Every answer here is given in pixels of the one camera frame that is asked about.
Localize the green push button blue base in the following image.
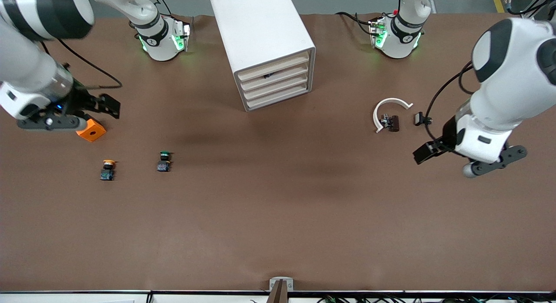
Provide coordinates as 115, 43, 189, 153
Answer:
156, 151, 173, 173

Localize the white plastic tray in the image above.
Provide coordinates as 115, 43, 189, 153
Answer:
239, 63, 311, 93

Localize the yellow push button blue base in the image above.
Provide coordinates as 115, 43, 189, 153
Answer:
100, 160, 117, 182

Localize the orange box with round hole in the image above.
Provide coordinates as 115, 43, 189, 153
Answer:
75, 114, 107, 143

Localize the dark brown connector block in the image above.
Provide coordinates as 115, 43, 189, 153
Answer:
381, 114, 400, 133

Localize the white curved plastic arc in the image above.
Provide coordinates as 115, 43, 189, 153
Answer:
373, 98, 414, 134

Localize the brown table cover sheet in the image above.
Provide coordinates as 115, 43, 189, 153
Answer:
0, 12, 556, 293

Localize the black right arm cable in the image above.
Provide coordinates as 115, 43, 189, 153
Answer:
41, 39, 123, 90

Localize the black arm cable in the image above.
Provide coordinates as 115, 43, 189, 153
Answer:
41, 39, 123, 90
424, 61, 477, 142

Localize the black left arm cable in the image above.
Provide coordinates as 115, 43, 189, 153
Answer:
424, 61, 477, 142

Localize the black base cable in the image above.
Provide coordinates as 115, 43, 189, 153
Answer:
154, 0, 195, 34
335, 11, 383, 36

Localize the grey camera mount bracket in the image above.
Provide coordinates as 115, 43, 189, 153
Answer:
268, 277, 295, 303

